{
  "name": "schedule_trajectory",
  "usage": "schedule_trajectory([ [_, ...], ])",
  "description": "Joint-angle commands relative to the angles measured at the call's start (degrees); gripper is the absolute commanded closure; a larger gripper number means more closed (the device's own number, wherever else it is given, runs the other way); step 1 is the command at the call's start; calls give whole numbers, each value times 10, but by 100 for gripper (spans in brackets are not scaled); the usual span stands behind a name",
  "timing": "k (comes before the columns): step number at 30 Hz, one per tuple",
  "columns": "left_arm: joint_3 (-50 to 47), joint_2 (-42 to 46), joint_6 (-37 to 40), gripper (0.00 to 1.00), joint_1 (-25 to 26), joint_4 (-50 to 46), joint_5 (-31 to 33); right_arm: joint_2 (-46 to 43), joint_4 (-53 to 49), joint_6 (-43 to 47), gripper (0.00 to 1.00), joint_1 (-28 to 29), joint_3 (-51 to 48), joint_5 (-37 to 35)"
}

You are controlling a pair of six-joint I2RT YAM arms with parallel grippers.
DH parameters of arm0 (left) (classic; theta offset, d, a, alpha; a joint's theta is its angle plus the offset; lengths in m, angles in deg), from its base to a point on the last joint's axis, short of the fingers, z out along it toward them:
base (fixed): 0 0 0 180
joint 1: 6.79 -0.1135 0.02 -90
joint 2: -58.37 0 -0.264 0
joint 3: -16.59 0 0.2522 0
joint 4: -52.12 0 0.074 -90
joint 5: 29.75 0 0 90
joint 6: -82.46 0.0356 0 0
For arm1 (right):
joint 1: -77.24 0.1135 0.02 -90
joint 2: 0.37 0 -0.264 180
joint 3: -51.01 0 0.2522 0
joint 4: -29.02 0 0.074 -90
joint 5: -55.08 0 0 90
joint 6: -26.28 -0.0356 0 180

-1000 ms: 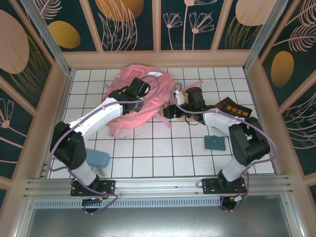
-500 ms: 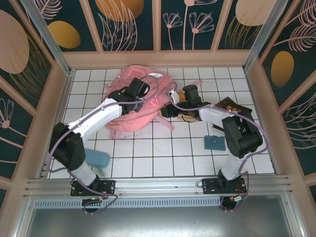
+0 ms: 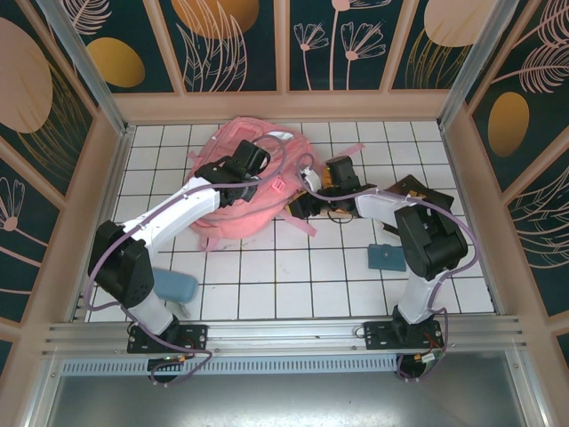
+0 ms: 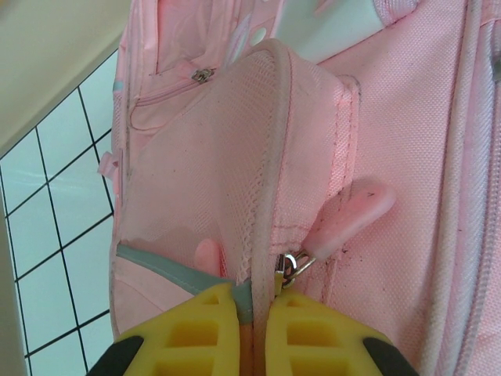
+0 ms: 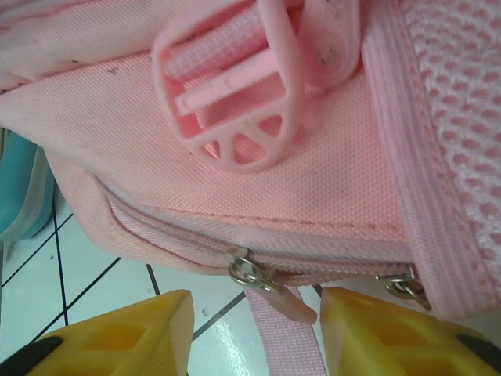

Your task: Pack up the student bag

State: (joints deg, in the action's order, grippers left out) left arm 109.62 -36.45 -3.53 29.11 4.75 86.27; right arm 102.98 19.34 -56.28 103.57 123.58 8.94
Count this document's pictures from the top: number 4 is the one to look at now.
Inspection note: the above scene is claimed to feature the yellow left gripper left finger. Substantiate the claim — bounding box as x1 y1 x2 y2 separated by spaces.
88 284 240 376

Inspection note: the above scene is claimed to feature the pink student backpack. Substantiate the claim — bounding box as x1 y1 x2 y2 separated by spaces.
96 0 501 376

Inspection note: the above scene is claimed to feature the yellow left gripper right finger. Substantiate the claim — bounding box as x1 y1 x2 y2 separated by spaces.
265 293 416 376

